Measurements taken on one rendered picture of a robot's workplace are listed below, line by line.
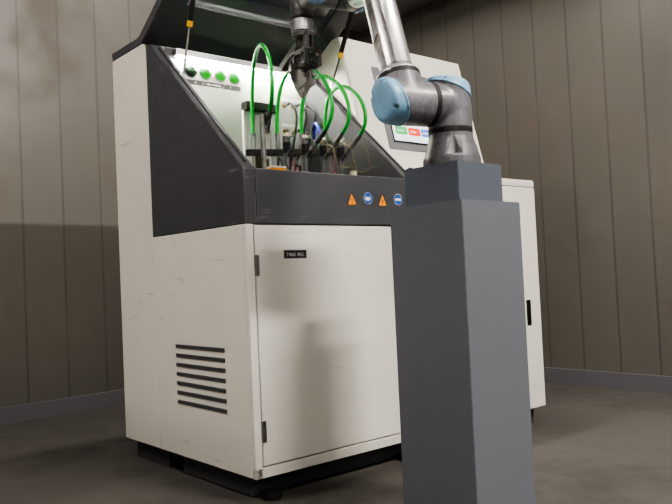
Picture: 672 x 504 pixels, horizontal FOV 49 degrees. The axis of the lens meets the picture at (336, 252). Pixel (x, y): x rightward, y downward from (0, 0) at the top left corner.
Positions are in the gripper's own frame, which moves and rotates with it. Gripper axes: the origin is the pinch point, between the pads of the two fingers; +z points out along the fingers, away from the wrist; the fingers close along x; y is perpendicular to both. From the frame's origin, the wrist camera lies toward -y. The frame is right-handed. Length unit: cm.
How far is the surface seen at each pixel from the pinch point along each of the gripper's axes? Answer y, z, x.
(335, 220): 17.2, 43.5, -2.2
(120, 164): -65, 16, -35
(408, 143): -8, 10, 59
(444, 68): -18, -27, 94
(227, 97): -36.8, -6.5, -5.6
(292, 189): 17.2, 34.4, -18.4
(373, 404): 17, 102, 10
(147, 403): -50, 102, -35
